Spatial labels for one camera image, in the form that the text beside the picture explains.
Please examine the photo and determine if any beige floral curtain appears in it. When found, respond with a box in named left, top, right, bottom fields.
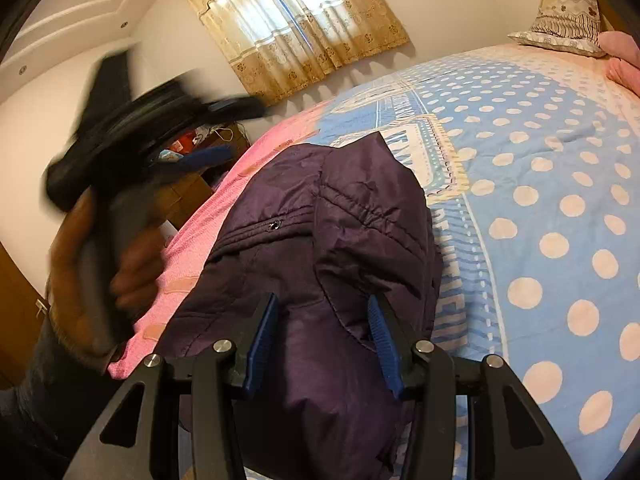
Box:
left=172, top=0, right=412, bottom=108

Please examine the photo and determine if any purple quilted jacket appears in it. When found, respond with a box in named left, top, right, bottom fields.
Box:
left=162, top=132, right=443, bottom=480

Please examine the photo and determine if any wooden desk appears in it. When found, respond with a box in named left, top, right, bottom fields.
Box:
left=150, top=122, right=251, bottom=231

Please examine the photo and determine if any grey patterned pillow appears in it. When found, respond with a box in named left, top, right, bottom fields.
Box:
left=507, top=0, right=608, bottom=58

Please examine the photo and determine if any person's left hand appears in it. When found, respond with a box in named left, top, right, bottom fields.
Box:
left=47, top=195, right=168, bottom=367

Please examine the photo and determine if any bed with pink sheet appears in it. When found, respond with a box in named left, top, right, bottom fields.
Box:
left=107, top=42, right=640, bottom=480

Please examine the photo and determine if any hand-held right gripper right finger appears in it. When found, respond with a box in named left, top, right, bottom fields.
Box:
left=367, top=292, right=583, bottom=480

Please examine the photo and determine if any pink pillow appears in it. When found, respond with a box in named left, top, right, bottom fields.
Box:
left=597, top=30, right=640, bottom=88

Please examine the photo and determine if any wooden door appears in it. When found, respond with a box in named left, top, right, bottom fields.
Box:
left=0, top=242, right=51, bottom=391

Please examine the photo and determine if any person's left forearm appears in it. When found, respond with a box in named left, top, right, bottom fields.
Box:
left=0, top=310, right=131, bottom=480

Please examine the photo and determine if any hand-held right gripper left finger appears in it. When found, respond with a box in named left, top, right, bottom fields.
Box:
left=75, top=292, right=279, bottom=480

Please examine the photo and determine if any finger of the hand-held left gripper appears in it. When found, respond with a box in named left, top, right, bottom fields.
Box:
left=150, top=145, right=235, bottom=173
left=202, top=97, right=268, bottom=122

